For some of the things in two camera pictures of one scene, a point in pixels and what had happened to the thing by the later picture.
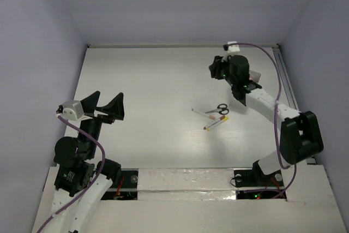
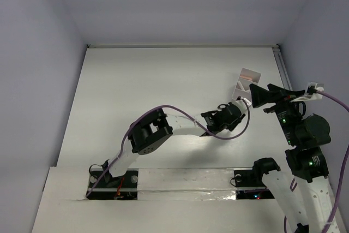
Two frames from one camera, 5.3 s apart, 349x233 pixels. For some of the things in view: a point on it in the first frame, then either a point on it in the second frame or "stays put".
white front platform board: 203,200 stays put
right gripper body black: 219,67 → 287,111
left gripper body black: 101,116 → 237,109
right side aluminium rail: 290,88 stays put
